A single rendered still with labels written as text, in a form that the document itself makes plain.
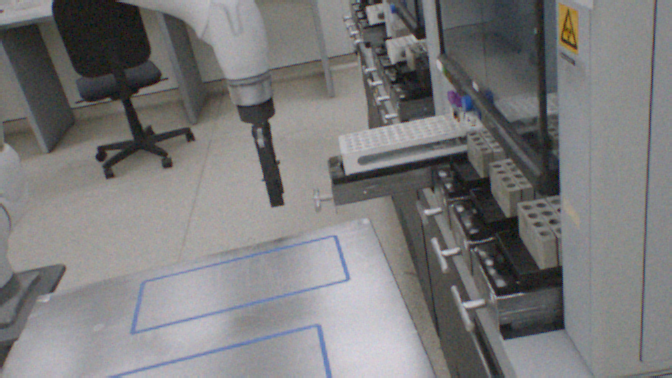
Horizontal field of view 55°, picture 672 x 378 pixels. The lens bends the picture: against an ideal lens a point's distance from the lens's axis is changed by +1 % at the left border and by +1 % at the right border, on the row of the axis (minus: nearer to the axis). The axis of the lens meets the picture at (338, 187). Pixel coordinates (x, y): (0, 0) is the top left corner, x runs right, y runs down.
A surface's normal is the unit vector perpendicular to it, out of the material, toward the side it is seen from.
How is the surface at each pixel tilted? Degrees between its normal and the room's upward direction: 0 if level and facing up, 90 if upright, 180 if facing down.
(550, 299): 90
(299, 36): 90
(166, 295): 0
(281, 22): 90
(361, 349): 0
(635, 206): 90
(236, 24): 81
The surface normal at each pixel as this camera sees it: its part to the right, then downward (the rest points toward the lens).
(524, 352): -0.18, -0.87
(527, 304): 0.07, 0.44
